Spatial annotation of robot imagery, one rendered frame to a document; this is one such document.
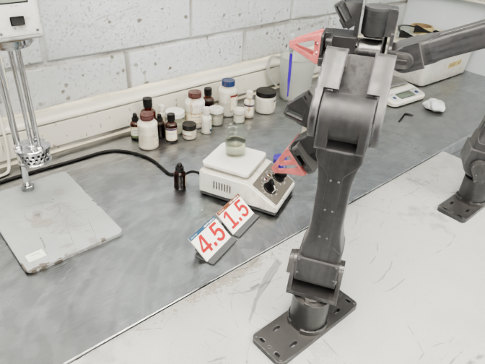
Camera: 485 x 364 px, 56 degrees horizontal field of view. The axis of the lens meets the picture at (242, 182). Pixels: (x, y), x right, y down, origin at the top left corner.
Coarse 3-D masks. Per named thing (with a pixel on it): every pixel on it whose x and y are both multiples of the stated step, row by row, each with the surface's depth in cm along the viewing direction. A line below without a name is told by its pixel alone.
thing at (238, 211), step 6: (240, 198) 103; (234, 204) 101; (240, 204) 102; (228, 210) 99; (234, 210) 100; (240, 210) 101; (246, 210) 103; (222, 216) 97; (228, 216) 98; (234, 216) 99; (240, 216) 101; (246, 216) 102; (228, 222) 98; (234, 222) 99; (240, 222) 100; (234, 228) 98
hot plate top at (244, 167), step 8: (224, 144) 113; (216, 152) 109; (224, 152) 110; (248, 152) 110; (256, 152) 110; (264, 152) 110; (208, 160) 106; (216, 160) 106; (224, 160) 106; (232, 160) 106; (240, 160) 107; (248, 160) 107; (256, 160) 107; (216, 168) 104; (224, 168) 103; (232, 168) 103; (240, 168) 104; (248, 168) 104; (248, 176) 102
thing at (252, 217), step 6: (246, 204) 103; (252, 216) 103; (258, 216) 103; (222, 222) 99; (246, 222) 101; (252, 222) 101; (228, 228) 97; (240, 228) 99; (246, 228) 99; (234, 234) 97; (240, 234) 97
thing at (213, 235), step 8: (216, 224) 95; (208, 232) 93; (216, 232) 94; (224, 232) 96; (192, 240) 90; (200, 240) 91; (208, 240) 92; (216, 240) 93; (200, 248) 90; (208, 248) 91
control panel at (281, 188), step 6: (270, 162) 111; (270, 168) 109; (264, 174) 107; (258, 180) 104; (264, 180) 106; (288, 180) 110; (258, 186) 103; (276, 186) 106; (282, 186) 108; (288, 186) 109; (264, 192) 103; (276, 192) 105; (282, 192) 106; (270, 198) 103; (276, 198) 104; (276, 204) 102
